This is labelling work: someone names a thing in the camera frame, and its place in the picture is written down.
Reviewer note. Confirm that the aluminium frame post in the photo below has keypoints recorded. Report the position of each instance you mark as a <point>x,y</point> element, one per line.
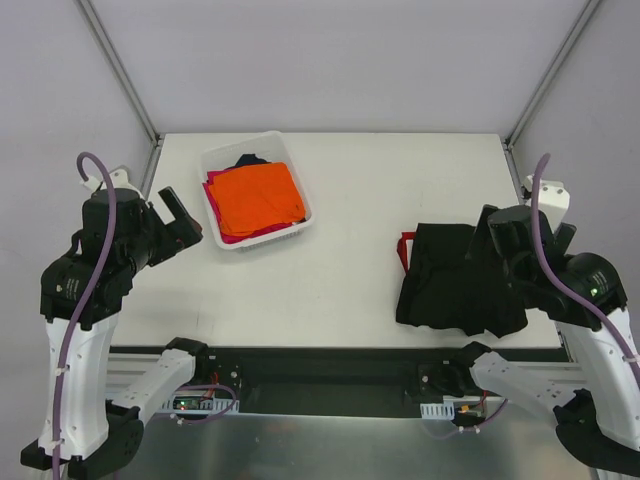
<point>107,48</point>
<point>560,57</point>

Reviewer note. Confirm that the orange t shirt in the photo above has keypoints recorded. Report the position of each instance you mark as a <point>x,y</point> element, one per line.
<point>253,197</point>

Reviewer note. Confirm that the left white cable duct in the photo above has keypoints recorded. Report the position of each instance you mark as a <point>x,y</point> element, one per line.
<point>199,405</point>

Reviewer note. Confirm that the left aluminium frame post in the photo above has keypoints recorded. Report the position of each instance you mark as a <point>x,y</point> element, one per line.
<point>107,48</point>

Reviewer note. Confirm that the right aluminium frame post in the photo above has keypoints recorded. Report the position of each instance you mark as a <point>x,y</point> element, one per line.
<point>560,57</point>

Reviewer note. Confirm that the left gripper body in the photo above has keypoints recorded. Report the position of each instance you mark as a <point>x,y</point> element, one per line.
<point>163,232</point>

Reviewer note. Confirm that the red t shirt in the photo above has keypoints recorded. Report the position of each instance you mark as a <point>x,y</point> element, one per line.
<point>404,249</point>

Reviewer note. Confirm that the pink t shirt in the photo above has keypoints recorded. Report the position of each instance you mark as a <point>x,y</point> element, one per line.
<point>228,238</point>

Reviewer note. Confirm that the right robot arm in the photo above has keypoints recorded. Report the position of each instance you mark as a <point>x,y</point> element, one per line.
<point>599,423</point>

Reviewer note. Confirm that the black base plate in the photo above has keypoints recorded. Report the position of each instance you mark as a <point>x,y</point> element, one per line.
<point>339,382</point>

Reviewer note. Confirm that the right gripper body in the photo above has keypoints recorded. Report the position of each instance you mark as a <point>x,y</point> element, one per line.
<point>484,226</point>

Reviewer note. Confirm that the black t shirt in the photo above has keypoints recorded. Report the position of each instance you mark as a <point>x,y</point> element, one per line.
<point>445,290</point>

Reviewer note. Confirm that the white plastic basket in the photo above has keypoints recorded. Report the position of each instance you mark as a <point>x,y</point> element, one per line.
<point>270,146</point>

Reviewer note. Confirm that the right white cable duct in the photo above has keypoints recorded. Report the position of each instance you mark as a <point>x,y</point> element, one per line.
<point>444,411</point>

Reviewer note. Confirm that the white cable duct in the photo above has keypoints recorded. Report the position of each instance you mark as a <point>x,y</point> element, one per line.
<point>199,405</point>
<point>444,411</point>

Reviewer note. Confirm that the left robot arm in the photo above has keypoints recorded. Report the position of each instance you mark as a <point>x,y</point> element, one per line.
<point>82,296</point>

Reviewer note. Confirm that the dark navy t shirt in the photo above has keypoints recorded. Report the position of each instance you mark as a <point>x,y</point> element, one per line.
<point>250,160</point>

